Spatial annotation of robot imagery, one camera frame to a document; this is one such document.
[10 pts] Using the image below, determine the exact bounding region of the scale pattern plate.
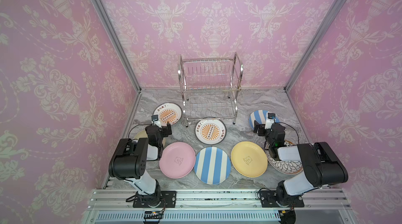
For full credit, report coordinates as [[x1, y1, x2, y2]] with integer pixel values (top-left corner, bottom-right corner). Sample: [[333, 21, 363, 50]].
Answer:
[[265, 143, 303, 175]]

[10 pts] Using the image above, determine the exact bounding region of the sunburst plate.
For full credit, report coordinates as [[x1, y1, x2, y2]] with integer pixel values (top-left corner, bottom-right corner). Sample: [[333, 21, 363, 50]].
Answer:
[[153, 102, 183, 126], [195, 119, 227, 145]]

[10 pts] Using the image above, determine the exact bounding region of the blue striped plate front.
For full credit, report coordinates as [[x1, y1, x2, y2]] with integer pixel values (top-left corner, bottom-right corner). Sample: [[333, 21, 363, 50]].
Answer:
[[194, 146, 231, 185]]

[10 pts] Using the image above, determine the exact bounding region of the blue striped plate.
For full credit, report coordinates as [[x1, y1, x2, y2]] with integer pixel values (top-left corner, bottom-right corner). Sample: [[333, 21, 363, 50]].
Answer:
[[249, 110, 280, 130], [194, 146, 231, 185]]

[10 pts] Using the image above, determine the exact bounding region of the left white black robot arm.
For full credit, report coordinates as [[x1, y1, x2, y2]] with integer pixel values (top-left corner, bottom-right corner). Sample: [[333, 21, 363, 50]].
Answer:
[[108, 122, 172, 208]]

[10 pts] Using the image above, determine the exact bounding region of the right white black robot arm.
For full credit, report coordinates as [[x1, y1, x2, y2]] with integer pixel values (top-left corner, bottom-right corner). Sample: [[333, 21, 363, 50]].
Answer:
[[253, 120, 349, 207]]

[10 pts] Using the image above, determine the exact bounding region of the steel two-tier dish rack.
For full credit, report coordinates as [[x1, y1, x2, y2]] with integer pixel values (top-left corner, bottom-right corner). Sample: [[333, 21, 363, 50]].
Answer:
[[178, 53, 244, 127]]

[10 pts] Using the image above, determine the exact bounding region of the blue striped plate back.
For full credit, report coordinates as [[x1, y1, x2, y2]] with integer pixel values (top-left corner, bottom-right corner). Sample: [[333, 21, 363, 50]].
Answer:
[[249, 110, 280, 130]]

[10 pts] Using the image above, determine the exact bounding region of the cream plate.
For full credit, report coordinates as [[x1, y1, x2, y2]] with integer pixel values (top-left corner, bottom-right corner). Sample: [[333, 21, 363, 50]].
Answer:
[[134, 130, 166, 148]]

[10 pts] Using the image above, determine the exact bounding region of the yellow bear plate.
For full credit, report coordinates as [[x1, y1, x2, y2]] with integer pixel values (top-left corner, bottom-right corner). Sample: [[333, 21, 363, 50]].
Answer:
[[230, 141, 268, 178]]

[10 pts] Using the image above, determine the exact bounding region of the pink plate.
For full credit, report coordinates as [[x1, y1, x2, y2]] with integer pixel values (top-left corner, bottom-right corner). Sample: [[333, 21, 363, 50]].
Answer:
[[159, 142, 196, 179]]

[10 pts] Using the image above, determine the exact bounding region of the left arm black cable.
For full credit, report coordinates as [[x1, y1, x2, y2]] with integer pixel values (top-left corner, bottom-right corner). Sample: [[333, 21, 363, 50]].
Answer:
[[127, 123, 152, 140]]

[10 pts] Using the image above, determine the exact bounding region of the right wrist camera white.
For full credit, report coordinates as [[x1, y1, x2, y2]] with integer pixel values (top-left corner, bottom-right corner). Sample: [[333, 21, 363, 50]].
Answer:
[[265, 113, 276, 130]]

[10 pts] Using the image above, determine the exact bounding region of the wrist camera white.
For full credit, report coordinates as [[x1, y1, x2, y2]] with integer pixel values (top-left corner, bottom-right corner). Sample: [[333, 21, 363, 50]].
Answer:
[[151, 115, 162, 128], [265, 113, 276, 130]]

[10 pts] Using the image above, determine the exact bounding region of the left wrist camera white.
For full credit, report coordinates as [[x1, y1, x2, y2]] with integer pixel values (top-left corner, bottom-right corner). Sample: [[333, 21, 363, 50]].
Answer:
[[151, 115, 162, 128]]

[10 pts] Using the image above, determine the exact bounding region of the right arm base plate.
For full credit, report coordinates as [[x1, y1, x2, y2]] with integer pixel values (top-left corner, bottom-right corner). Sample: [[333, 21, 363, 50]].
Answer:
[[256, 188, 305, 208]]

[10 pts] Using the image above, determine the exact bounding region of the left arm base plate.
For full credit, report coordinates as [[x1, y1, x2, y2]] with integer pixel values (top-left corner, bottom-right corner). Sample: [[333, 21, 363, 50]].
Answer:
[[133, 190, 177, 208]]

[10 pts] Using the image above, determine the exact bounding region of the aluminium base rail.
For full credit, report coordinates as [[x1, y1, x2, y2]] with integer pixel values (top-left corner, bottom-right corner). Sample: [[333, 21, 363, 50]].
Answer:
[[82, 188, 358, 224]]

